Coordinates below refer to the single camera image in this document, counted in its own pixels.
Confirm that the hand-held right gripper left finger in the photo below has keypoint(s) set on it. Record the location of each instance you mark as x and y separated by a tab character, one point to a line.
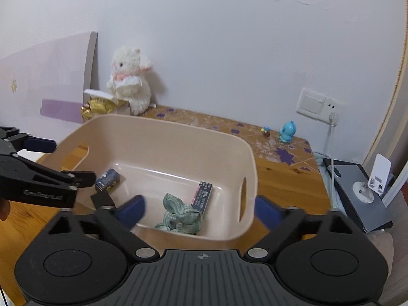
132	212

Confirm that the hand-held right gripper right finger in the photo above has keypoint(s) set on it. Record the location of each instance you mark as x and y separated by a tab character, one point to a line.
266	212

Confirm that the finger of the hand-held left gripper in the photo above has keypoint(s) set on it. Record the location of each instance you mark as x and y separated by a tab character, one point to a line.
83	178
40	145

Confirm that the small blue box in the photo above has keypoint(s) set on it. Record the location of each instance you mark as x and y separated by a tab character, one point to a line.
108	180

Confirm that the beige plastic basket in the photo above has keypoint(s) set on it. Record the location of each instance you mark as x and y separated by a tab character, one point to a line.
165	146

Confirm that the person's left hand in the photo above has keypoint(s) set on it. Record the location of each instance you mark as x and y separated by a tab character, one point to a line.
3	209

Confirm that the green crinkled toy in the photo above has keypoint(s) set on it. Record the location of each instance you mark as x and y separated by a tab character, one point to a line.
180	215

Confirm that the light blue cloth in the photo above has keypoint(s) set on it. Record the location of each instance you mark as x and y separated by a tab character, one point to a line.
325	191

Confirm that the dark box with pink label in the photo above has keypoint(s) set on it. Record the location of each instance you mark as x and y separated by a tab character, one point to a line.
202	197

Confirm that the gold foil wrapper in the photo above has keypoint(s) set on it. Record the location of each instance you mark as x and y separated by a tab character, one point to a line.
97	108

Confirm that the pale purple board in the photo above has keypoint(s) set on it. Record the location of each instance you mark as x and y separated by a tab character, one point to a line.
47	70

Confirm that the white paper card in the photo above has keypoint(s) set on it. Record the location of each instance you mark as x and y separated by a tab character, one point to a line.
98	94

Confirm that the small dark figurine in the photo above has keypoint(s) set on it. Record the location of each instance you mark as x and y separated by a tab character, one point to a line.
265	132

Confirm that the blue bird figurine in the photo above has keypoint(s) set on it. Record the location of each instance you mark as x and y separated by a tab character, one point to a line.
287	131

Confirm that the dark grey box device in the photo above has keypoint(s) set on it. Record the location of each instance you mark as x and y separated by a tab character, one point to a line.
350	207

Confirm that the floral patterned table mat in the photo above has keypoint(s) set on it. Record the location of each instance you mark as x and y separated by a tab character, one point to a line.
223	126

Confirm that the white plush toy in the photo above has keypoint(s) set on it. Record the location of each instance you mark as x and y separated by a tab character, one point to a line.
134	86

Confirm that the white phone stand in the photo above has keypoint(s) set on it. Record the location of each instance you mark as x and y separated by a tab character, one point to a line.
381	169

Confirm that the white wall switch socket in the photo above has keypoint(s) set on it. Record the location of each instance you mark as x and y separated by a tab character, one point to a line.
314	103

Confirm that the light wooden frame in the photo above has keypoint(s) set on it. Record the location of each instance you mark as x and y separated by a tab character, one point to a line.
384	114

